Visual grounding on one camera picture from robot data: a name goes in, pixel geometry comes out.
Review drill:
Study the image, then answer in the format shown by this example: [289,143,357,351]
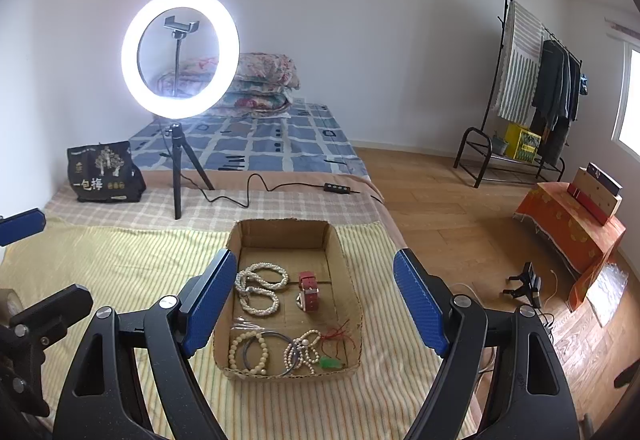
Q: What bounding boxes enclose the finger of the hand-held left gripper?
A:
[0,284,95,421]
[0,207,47,248]

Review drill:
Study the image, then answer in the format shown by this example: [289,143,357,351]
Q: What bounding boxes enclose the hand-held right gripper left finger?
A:
[52,249,238,440]

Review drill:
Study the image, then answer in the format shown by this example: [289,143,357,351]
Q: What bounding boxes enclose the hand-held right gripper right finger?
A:
[393,247,581,440]

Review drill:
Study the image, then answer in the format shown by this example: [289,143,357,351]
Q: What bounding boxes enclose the long pearl necklace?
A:
[234,262,290,317]

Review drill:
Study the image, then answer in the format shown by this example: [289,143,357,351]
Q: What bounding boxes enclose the yellow bead bracelet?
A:
[228,330,271,374]

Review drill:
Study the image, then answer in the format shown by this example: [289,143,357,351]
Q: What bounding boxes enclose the dark thin bangle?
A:
[241,331,302,377]

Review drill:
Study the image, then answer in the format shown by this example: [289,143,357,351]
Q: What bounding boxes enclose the cardboard box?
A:
[212,219,365,380]

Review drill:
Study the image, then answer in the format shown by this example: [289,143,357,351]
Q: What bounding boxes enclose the pearl bracelet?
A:
[283,329,322,375]

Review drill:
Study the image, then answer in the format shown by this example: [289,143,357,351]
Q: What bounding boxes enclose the leather strap wristwatch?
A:
[296,271,321,314]

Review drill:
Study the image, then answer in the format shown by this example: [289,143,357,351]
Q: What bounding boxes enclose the red string jade pendant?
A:
[319,319,362,371]

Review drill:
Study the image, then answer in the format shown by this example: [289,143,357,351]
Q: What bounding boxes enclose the yellow striped blanket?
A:
[0,217,481,440]

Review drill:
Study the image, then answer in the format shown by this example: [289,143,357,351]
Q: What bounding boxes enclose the black printed bag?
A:
[67,141,147,205]

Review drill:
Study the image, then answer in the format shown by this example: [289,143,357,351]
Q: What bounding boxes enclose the small black floor tripod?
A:
[502,262,543,308]

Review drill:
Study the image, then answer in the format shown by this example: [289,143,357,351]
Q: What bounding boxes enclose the black tripod stand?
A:
[159,116,216,221]

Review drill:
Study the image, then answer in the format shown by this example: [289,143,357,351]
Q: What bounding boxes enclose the beige checked sheet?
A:
[42,170,386,227]

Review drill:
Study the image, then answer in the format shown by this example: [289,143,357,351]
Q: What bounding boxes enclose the orange cloth covered table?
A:
[514,180,627,311]

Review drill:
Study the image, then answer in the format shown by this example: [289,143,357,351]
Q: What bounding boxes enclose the blue checked bedsheet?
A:
[127,100,373,176]

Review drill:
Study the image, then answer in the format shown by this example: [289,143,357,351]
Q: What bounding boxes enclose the clear plastic sheet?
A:
[582,260,632,327]

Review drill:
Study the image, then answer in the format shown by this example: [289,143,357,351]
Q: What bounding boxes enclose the yellow plastic crate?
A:
[505,122,542,163]

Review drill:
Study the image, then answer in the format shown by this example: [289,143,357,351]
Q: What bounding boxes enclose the decorated gift box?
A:
[566,162,624,226]

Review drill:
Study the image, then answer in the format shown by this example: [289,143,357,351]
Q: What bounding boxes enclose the folded floral quilt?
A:
[212,85,297,117]
[236,52,303,90]

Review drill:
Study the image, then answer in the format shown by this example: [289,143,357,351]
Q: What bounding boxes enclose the pink floral pillow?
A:
[157,57,221,98]

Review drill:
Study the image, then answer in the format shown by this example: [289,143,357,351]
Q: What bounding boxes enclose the green striped towel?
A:
[495,0,546,123]

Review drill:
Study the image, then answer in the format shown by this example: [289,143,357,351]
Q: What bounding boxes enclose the dark hanging clothes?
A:
[530,39,583,166]

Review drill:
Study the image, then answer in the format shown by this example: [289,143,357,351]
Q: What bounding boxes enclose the phone clamp holder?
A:
[164,15,201,98]

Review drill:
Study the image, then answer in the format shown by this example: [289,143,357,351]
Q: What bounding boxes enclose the black metal clothes rack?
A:
[453,0,583,188]

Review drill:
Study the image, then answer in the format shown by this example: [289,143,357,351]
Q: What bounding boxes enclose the window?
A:
[610,37,640,156]

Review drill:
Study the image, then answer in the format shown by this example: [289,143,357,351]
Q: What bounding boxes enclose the black power cable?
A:
[177,172,383,210]

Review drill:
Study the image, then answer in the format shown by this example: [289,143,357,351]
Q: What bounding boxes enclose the white ring light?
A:
[121,0,241,117]

